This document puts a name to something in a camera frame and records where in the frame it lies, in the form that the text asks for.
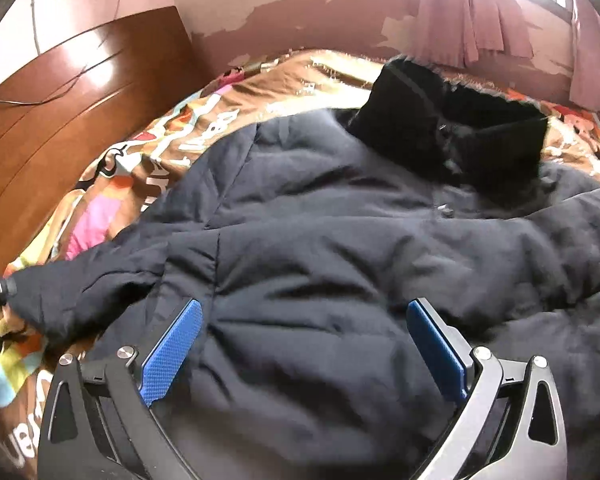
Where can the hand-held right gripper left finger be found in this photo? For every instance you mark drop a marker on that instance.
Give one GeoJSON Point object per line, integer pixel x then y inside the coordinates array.
{"type": "Point", "coordinates": [174, 350]}

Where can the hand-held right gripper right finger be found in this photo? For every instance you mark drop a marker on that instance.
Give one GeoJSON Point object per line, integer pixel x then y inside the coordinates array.
{"type": "Point", "coordinates": [437, 350]}

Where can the dark navy padded jacket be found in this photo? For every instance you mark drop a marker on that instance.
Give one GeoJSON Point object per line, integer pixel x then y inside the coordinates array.
{"type": "Point", "coordinates": [330, 240]}

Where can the wooden headboard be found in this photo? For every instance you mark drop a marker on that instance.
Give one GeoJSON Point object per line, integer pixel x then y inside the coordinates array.
{"type": "Point", "coordinates": [70, 125]}

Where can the brown printed blanket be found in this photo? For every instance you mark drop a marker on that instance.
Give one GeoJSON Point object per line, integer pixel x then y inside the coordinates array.
{"type": "Point", "coordinates": [190, 125]}

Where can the pale pink curtain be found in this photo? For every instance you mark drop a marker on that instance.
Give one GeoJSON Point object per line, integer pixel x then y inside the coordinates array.
{"type": "Point", "coordinates": [472, 15]}
{"type": "Point", "coordinates": [592, 55]}

